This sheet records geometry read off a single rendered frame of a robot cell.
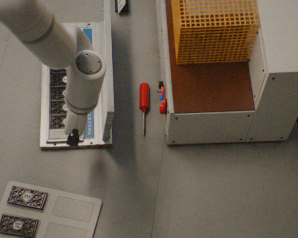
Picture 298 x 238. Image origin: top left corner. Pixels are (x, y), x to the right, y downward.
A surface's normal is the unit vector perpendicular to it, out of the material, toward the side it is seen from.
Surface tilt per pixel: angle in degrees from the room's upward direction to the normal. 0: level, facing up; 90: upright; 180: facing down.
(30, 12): 78
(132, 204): 0
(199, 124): 90
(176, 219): 0
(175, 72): 0
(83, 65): 9
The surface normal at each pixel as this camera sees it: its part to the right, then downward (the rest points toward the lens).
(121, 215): 0.01, -0.48
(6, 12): 0.20, 0.76
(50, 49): 0.36, 0.80
